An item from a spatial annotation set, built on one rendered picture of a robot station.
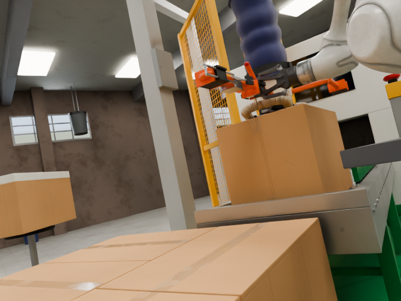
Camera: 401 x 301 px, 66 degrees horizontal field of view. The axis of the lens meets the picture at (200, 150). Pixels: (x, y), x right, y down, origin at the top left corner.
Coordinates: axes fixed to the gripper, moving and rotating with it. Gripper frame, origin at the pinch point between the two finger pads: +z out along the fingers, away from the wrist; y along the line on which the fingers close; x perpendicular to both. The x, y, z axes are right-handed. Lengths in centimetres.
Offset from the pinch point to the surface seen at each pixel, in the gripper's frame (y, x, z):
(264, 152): 27.5, -5.0, -1.3
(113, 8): -283, 263, 326
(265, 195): 44.9, -4.9, 1.7
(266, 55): -17.5, 16.5, -3.8
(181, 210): 56, 56, 95
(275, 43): -23.0, 21.2, -7.8
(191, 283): 53, -73, -7
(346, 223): 57, -12, -28
